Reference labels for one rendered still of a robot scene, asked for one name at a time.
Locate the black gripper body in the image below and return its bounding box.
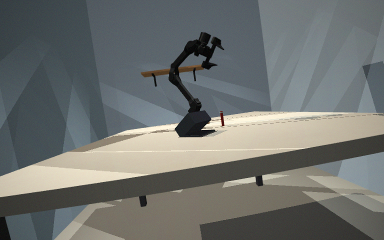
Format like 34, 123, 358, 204
201, 37, 221, 70

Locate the grey sloped panel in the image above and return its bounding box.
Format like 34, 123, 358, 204
175, 110, 215, 137

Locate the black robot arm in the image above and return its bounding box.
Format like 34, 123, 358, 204
168, 32, 211, 113

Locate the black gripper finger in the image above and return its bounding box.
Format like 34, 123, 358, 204
204, 61, 218, 68
213, 40, 224, 50

